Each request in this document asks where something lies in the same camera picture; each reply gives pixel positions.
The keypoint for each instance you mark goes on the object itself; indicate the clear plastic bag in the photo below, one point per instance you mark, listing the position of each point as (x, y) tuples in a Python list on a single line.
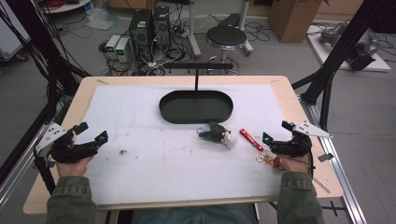
[(101, 18)]

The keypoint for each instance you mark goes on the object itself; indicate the black metal frame post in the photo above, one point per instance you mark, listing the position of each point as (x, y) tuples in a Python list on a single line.
[(339, 53), (43, 53)]

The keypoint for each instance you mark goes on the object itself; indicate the black round stool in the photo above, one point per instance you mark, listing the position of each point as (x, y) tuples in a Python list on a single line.
[(226, 37)]

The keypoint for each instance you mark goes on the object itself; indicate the person's legs in jeans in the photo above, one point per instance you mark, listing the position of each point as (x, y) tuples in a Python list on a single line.
[(193, 215)]

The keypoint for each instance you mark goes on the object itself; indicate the grey black robot device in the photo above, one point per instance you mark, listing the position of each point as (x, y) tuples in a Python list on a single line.
[(358, 46)]

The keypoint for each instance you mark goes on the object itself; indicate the black computer tower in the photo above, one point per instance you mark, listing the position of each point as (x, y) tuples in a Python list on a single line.
[(162, 26), (141, 31)]

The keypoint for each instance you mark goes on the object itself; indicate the person's right hand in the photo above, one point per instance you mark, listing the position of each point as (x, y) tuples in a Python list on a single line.
[(295, 165)]

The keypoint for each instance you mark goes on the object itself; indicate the white power supply unit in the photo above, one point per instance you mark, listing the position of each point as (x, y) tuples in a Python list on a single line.
[(112, 46), (122, 49)]

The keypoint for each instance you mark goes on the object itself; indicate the white floor board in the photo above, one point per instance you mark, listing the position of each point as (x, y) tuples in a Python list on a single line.
[(320, 51)]

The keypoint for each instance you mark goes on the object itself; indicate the grey desk leg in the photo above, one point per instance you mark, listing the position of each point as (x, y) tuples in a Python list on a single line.
[(246, 37), (193, 34)]

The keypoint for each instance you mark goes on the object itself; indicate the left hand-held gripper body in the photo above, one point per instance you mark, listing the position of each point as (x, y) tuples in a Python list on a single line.
[(67, 151)]

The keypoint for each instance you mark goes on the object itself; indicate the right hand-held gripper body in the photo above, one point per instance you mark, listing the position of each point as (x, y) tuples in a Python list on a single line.
[(292, 147)]

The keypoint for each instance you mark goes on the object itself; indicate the aluminium rail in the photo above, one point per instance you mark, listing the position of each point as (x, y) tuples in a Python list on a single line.
[(18, 174), (342, 186)]

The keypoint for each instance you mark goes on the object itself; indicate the black and white small object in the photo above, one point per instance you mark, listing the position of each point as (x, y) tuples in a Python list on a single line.
[(214, 133)]

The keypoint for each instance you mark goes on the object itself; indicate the white table mat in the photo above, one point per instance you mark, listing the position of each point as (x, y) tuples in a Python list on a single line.
[(149, 161)]

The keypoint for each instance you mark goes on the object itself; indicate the person's left hand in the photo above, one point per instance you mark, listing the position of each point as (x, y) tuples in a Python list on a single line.
[(73, 169)]

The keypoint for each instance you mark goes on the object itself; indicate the black oval tray hanger stand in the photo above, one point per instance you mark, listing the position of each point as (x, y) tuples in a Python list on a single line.
[(196, 107)]

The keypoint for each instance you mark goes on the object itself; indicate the white round table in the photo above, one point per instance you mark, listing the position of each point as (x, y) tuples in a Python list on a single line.
[(67, 5)]

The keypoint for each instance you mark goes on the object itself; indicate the brown cardboard box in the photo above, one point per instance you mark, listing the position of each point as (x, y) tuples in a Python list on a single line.
[(294, 20)]

